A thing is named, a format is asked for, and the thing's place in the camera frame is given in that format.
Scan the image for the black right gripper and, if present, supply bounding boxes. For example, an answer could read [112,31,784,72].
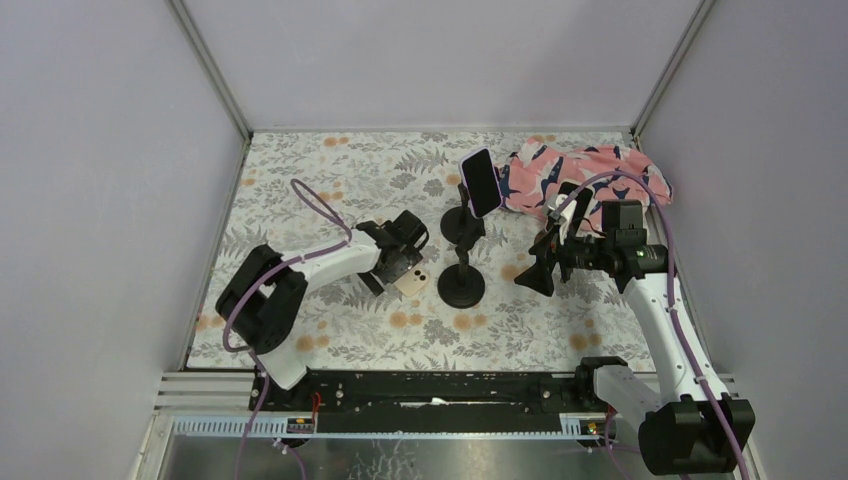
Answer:
[514,220,614,297]

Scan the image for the phone with beige case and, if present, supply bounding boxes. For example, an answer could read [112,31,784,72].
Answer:
[394,267,430,297]

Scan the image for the black phone stand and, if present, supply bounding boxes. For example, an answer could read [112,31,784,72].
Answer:
[437,246,486,309]
[440,184,486,245]

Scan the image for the phone with lavender case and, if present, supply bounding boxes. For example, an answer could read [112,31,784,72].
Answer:
[459,147,503,218]

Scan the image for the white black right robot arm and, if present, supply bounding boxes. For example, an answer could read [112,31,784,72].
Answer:
[514,200,755,478]

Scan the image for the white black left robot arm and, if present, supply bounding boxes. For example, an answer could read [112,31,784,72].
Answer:
[215,210,429,411]

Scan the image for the small dark phone on cloth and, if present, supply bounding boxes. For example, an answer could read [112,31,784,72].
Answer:
[557,181,594,235]

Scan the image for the pink patterned cloth bag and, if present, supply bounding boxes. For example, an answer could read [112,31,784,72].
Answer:
[498,137,673,232]

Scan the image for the floral patterned table mat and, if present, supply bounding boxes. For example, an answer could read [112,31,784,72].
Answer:
[186,132,654,372]

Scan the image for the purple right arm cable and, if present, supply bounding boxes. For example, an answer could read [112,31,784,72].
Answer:
[549,170,753,480]

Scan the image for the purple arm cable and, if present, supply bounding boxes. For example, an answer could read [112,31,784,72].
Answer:
[549,170,753,480]
[221,178,355,480]

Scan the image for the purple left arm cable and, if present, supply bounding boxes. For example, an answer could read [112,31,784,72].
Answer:
[221,178,355,480]

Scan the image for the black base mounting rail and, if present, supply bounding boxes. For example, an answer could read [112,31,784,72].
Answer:
[248,370,608,420]

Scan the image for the white slotted cable duct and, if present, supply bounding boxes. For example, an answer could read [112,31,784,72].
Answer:
[170,414,617,440]

